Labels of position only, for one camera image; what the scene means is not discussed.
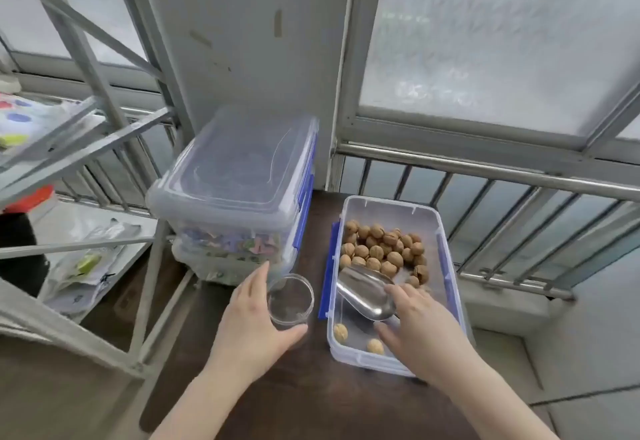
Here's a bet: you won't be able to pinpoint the silver metal scoop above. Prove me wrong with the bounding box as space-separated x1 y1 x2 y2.
336 266 400 322

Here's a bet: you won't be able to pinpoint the person's left hand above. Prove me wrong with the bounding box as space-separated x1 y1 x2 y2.
210 261 309 371

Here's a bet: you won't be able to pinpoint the clear plastic bags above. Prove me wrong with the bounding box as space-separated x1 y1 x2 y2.
39 218 147 320

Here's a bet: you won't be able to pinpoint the pile of brown walnuts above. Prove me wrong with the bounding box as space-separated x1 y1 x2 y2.
339 220 431 289

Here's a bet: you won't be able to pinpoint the clear open plastic container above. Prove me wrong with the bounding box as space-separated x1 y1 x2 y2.
319 195 469 378

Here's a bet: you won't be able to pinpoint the polka-dot plastic bag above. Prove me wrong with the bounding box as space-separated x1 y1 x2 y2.
0 93 98 156

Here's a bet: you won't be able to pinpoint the red plastic item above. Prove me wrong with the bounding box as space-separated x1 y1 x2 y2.
2 185 55 214

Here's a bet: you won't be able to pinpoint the frosted glass window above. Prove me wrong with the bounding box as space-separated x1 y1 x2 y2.
0 0 168 97
334 0 640 156

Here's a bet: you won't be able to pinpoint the clear lidded storage box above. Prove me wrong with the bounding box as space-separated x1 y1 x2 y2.
145 103 321 236

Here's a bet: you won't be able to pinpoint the person's right hand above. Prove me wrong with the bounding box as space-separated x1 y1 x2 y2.
374 284 484 387

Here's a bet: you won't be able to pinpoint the clear box with colourful pieces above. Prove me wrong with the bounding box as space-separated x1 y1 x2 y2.
170 214 307 288

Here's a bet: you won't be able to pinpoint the person's right forearm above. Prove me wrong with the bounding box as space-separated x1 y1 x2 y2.
425 357 560 440

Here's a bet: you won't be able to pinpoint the steel window railing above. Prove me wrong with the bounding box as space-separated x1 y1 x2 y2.
330 140 640 301
50 104 182 216

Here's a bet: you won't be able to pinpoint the clear glass cup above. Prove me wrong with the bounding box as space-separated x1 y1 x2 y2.
266 275 315 330

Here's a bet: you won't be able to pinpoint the grey metal shelf rack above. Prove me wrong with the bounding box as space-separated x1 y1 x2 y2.
0 0 197 380

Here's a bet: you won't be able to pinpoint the person's left forearm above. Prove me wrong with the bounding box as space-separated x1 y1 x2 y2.
149 352 273 440

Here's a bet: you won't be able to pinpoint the black object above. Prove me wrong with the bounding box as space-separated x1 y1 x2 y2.
0 209 51 298

